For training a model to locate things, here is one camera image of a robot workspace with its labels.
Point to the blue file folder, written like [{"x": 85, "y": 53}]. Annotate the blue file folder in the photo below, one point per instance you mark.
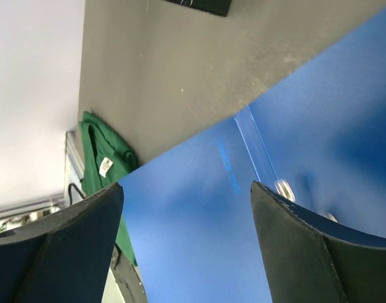
[{"x": 322, "y": 129}]

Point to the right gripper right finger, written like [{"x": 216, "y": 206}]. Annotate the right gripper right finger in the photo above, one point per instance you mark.
[{"x": 309, "y": 258}]

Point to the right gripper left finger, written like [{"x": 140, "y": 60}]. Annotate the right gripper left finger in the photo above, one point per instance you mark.
[{"x": 65, "y": 256}]

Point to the green folded t-shirt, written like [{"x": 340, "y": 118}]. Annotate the green folded t-shirt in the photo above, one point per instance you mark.
[{"x": 107, "y": 156}]

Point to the metal folder clip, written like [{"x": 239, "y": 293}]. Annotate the metal folder clip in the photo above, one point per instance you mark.
[{"x": 285, "y": 190}]

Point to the black compartment display box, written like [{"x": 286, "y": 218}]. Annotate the black compartment display box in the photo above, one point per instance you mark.
[{"x": 214, "y": 7}]

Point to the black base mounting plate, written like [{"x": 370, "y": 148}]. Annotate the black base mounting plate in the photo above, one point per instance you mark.
[{"x": 127, "y": 278}]

